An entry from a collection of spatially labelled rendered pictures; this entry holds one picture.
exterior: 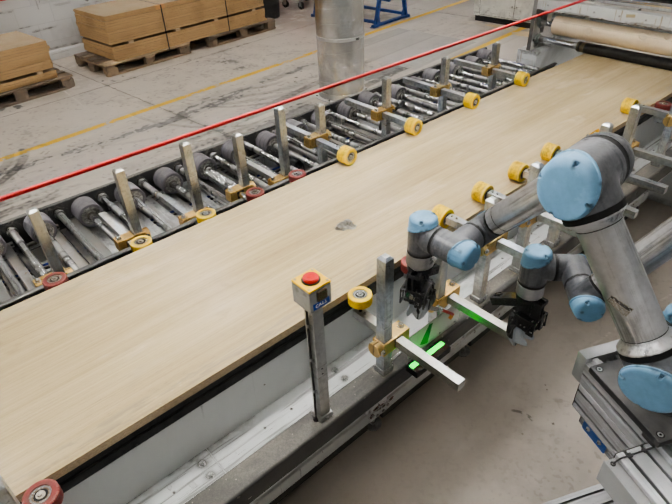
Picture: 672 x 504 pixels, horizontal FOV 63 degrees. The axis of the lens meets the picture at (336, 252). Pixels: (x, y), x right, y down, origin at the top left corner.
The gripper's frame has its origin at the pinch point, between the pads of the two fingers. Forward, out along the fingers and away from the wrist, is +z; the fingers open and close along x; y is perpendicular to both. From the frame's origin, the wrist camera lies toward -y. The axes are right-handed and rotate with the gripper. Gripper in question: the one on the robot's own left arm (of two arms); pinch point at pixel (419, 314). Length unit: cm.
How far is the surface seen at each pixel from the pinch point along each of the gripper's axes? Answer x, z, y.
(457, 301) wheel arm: 5.7, 9.3, -20.7
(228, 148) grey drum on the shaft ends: -139, 12, -86
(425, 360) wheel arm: 4.8, 12.0, 5.5
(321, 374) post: -17.0, 5.6, 28.7
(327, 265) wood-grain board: -39.3, 5.4, -14.8
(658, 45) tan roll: 45, -9, -274
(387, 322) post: -8.1, 3.1, 4.3
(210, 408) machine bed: -46, 19, 45
